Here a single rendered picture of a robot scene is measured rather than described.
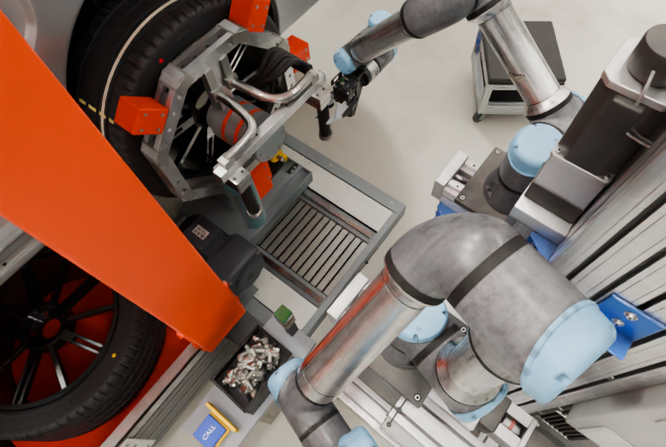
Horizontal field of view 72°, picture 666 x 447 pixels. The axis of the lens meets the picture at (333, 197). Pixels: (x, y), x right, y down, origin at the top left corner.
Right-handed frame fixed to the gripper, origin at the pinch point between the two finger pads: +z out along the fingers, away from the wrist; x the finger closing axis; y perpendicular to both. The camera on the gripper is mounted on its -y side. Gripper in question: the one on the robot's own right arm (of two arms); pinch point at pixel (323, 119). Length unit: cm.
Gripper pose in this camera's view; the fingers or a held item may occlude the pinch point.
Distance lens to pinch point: 141.1
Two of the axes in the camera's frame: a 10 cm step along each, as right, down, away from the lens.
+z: -6.1, 7.1, -3.6
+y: -0.5, -4.9, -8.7
